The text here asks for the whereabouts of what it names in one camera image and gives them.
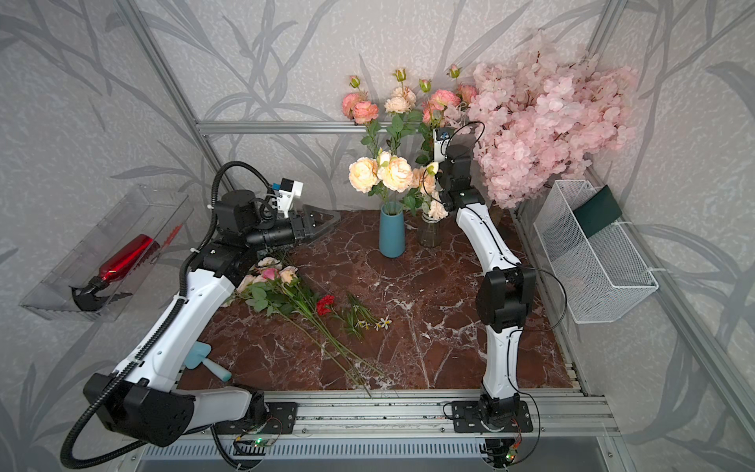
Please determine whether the large peach rose spray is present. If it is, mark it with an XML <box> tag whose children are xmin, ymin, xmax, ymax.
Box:
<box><xmin>348</xmin><ymin>151</ymin><xmax>421</xmax><ymax>216</ymax></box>

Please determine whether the pink rose spray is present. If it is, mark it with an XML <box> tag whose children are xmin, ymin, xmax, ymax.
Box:
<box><xmin>446</xmin><ymin>63</ymin><xmax>478</xmax><ymax>108</ymax></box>
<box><xmin>416</xmin><ymin>79</ymin><xmax>461</xmax><ymax>165</ymax></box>

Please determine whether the peach rose spray stem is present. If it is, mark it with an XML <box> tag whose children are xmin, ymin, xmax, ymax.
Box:
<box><xmin>385</xmin><ymin>68</ymin><xmax>421</xmax><ymax>155</ymax></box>

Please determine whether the pink white peony stem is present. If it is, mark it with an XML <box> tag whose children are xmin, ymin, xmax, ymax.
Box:
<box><xmin>220</xmin><ymin>257</ymin><xmax>298</xmax><ymax>316</ymax></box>

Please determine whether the pink rose spray stem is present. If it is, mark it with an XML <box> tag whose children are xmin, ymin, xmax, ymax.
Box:
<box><xmin>341</xmin><ymin>75</ymin><xmax>381</xmax><ymax>157</ymax></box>

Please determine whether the peach single rose stem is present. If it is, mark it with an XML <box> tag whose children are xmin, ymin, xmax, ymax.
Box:
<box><xmin>408</xmin><ymin>162</ymin><xmax>448</xmax><ymax>221</ymax></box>

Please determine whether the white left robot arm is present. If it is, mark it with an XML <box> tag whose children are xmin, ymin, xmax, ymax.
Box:
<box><xmin>60</xmin><ymin>191</ymin><xmax>341</xmax><ymax>469</ymax></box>

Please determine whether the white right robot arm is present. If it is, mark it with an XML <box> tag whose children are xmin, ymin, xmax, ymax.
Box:
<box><xmin>434</xmin><ymin>140</ymin><xmax>536</xmax><ymax>433</ymax></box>

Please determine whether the clear glass vase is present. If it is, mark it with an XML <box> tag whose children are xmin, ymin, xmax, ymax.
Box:
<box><xmin>417</xmin><ymin>212</ymin><xmax>442</xmax><ymax>248</ymax></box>

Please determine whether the teal ceramic vase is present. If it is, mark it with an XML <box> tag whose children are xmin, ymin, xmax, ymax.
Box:
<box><xmin>379</xmin><ymin>202</ymin><xmax>405</xmax><ymax>259</ymax></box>

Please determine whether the magenta rose bud stem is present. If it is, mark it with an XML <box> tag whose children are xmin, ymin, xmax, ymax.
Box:
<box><xmin>251</xmin><ymin>267</ymin><xmax>367</xmax><ymax>387</ymax></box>

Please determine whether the red carnation stem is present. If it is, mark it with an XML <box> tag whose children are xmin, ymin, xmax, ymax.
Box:
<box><xmin>316</xmin><ymin>293</ymin><xmax>379</xmax><ymax>336</ymax></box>

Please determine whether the pink cherry blossom tree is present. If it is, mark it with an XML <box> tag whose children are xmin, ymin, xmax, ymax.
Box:
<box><xmin>467</xmin><ymin>33</ymin><xmax>639</xmax><ymax>208</ymax></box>

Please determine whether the red spray bottle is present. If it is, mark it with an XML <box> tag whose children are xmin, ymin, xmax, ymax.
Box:
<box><xmin>71</xmin><ymin>234</ymin><xmax>161</xmax><ymax>312</ymax></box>

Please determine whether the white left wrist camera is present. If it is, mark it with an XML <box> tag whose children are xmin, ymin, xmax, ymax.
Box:
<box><xmin>273</xmin><ymin>178</ymin><xmax>304</xmax><ymax>218</ymax></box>

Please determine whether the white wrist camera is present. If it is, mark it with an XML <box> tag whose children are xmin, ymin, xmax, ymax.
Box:
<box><xmin>434</xmin><ymin>127</ymin><xmax>456</xmax><ymax>162</ymax></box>
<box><xmin>273</xmin><ymin>178</ymin><xmax>304</xmax><ymax>218</ymax></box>

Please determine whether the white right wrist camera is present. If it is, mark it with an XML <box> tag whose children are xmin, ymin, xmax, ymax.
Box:
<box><xmin>434</xmin><ymin>127</ymin><xmax>456</xmax><ymax>162</ymax></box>

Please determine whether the clear plastic wall bin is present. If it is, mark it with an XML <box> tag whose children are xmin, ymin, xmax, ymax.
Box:
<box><xmin>20</xmin><ymin>185</ymin><xmax>193</xmax><ymax>322</ymax></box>

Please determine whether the teal handled scraper tool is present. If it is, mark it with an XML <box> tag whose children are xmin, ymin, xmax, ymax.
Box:
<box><xmin>184</xmin><ymin>341</ymin><xmax>232</xmax><ymax>383</ymax></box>

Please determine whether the white wire mesh basket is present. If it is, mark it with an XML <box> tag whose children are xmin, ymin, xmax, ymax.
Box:
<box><xmin>534</xmin><ymin>180</ymin><xmax>659</xmax><ymax>325</ymax></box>

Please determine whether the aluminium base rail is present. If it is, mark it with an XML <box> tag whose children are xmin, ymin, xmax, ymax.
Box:
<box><xmin>265</xmin><ymin>389</ymin><xmax>621</xmax><ymax>439</ymax></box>

